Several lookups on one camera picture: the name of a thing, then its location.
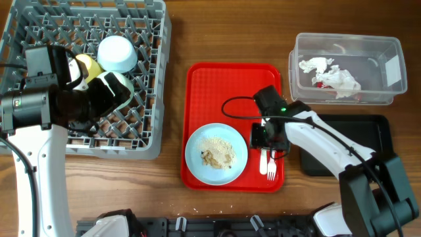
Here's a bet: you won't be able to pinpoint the white plastic spoon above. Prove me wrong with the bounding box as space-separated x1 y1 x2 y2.
259 149 268 175

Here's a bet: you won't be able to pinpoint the white plastic fork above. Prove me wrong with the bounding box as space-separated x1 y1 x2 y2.
267 151 277 181

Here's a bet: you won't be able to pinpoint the yellow plastic cup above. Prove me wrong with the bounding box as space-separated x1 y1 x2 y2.
76 54 103 84

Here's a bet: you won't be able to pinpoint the food scraps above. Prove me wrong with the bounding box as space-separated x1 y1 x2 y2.
196 136 237 170

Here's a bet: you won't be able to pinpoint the green bowl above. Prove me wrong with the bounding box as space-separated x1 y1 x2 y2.
98 72 134 109

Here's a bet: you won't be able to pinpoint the light blue bowl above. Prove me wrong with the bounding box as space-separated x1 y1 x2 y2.
97 36 137 74

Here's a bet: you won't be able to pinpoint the red snack wrapper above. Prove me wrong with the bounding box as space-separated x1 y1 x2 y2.
315 81 362 100

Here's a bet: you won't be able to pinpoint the light blue plate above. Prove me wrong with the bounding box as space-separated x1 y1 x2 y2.
184 123 248 186

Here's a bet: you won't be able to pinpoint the white napkin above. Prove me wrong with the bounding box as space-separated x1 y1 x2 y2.
299 57 361 99

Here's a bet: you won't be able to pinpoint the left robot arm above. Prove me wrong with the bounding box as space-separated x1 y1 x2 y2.
1 45 134 236

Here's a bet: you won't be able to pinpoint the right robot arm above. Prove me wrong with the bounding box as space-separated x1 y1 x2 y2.
251 86 420 236

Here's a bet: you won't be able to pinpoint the grey dishwasher rack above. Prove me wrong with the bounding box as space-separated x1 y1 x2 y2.
1 0 172 160

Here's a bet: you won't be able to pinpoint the red plastic tray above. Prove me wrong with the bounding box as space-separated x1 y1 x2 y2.
180 63 284 193

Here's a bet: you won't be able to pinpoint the clear plastic bin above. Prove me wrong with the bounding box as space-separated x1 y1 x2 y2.
289 33 408 105

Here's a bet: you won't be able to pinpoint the black tray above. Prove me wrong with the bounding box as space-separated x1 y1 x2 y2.
299 115 394 176

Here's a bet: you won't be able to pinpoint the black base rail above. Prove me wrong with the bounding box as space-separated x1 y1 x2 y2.
75 214 316 237

